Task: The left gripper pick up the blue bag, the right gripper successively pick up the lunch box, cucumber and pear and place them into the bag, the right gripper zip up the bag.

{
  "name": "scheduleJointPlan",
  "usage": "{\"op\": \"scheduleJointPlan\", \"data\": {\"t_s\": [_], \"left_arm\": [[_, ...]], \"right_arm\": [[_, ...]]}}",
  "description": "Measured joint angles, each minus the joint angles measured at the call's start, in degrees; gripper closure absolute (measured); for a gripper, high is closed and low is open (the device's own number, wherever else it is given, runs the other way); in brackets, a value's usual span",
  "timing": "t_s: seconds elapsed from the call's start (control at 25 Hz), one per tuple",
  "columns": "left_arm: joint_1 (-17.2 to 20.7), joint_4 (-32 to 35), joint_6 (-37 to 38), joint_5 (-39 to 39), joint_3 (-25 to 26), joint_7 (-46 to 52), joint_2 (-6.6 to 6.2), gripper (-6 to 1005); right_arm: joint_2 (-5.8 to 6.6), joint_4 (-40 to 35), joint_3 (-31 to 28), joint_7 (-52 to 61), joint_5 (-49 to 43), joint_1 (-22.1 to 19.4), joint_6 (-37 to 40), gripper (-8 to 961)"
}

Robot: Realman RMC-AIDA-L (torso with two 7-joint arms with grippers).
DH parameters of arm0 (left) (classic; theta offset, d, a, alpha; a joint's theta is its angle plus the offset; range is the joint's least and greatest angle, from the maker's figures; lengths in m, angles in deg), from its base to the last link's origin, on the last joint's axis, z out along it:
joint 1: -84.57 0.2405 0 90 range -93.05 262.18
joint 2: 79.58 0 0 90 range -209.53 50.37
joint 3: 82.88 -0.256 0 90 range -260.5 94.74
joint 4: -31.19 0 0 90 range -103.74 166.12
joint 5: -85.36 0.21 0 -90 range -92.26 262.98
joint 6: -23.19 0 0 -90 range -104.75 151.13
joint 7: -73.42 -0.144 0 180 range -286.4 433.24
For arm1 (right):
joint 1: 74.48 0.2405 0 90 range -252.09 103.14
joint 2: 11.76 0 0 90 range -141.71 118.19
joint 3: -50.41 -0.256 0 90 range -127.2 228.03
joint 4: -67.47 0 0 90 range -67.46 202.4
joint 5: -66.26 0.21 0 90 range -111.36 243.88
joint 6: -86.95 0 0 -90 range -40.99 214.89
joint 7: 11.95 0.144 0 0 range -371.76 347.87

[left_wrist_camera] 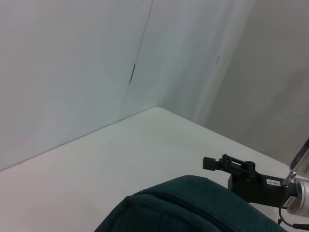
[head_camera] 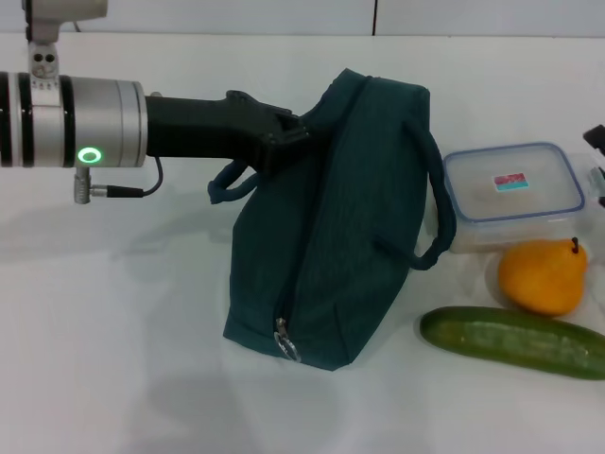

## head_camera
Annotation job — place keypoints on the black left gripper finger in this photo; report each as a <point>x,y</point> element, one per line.
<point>283,156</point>
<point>295,127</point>

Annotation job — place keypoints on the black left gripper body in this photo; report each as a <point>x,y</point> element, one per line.
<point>198,127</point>

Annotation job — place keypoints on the teal fabric lunch bag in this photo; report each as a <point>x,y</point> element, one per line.
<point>340,213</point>

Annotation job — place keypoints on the orange pear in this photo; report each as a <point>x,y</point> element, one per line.
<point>539,279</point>

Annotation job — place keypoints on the clear blue-rimmed plastic container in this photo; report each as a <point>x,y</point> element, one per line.
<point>496,203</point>

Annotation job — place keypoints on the green cucumber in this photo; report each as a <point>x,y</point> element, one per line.
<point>496,336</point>

